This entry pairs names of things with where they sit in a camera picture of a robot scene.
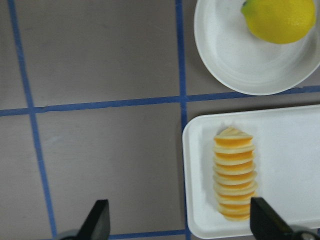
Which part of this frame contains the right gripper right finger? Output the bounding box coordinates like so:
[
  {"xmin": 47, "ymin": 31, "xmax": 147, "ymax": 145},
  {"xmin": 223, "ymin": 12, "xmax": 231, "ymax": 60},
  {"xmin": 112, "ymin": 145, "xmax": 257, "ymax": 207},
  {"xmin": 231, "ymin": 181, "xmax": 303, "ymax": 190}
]
[{"xmin": 249, "ymin": 197, "xmax": 320, "ymax": 240}]

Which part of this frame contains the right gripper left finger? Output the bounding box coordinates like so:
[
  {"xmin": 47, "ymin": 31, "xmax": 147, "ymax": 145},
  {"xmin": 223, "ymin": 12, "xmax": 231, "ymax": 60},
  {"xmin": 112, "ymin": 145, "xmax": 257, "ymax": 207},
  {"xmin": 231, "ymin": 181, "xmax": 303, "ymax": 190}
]
[{"xmin": 58, "ymin": 199, "xmax": 111, "ymax": 240}]

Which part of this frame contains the striped bread loaf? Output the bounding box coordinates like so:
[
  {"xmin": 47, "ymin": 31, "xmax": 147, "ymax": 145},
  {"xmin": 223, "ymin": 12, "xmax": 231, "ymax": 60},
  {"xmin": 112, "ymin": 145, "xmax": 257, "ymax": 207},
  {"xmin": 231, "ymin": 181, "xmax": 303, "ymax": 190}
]
[{"xmin": 213, "ymin": 127, "xmax": 258, "ymax": 221}]

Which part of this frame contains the white plate with lemon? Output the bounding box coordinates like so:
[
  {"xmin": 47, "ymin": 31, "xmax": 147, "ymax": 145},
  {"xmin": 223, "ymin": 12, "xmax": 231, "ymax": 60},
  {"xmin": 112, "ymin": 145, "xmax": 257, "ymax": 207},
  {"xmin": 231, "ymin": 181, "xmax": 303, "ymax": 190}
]
[{"xmin": 193, "ymin": 0, "xmax": 320, "ymax": 96}]

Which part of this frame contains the white rectangular tray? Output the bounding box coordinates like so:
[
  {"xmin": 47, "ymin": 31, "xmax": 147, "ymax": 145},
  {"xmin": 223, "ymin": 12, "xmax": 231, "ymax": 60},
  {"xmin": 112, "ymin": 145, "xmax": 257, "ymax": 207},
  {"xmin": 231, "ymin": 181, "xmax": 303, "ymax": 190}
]
[{"xmin": 182, "ymin": 105, "xmax": 320, "ymax": 239}]

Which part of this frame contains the yellow lemon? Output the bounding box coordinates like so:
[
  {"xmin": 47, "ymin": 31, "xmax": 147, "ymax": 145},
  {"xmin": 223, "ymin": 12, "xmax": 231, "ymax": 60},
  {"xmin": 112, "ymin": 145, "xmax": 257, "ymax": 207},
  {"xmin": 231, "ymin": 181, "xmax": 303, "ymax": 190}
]
[{"xmin": 241, "ymin": 0, "xmax": 317, "ymax": 44}]

